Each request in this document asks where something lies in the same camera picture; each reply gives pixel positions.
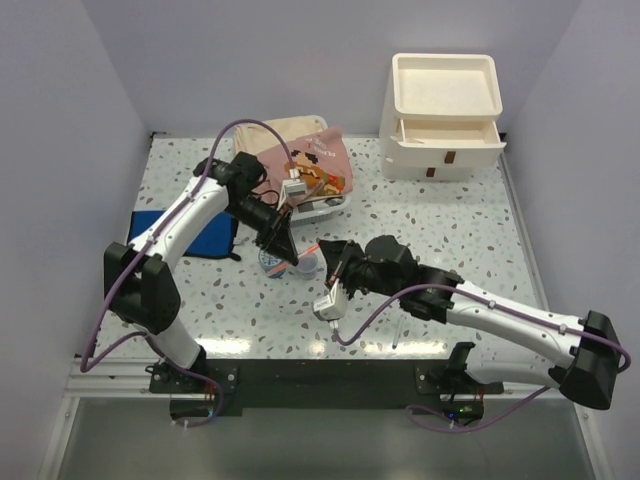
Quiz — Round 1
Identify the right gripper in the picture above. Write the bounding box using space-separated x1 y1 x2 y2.
318 241 402 302

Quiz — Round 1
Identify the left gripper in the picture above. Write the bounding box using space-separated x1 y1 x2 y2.
224 196 300 266

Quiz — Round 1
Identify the orange pen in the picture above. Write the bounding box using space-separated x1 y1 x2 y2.
266 243 319 275

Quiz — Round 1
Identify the white laundry basket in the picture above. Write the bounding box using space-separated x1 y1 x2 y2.
265 125 350 226

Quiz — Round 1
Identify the pink printed t-shirt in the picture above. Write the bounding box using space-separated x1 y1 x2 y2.
254 127 354 213

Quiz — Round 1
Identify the white slim pen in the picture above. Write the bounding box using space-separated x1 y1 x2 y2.
391 315 405 350

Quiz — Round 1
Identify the white drawer cabinet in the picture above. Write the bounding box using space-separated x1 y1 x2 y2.
379 53 506 182

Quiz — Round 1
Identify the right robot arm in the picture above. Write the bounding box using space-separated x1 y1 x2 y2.
313 235 631 410

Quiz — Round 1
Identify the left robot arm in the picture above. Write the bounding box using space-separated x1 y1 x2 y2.
103 153 298 392

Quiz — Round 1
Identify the blue round tin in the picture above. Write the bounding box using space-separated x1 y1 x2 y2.
258 250 287 279

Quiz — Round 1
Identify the clear plastic cup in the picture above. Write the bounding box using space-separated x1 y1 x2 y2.
294 252 319 280

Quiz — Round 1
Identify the blue cloth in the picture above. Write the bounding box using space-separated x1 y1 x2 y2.
127 210 241 262

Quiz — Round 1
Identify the aluminium rail frame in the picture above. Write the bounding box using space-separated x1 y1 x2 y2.
57 139 617 479

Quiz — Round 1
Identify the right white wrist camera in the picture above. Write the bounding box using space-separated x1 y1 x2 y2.
312 283 348 322

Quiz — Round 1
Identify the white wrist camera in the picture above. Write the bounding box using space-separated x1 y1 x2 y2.
279 178 307 208
312 283 348 322

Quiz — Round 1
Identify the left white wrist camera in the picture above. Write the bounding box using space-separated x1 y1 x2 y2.
279 178 307 208

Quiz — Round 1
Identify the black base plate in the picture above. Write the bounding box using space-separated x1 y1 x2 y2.
145 359 504 420

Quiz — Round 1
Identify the brown top drawer handle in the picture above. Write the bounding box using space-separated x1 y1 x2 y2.
444 151 456 164

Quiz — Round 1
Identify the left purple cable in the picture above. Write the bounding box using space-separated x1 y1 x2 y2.
79 118 296 428

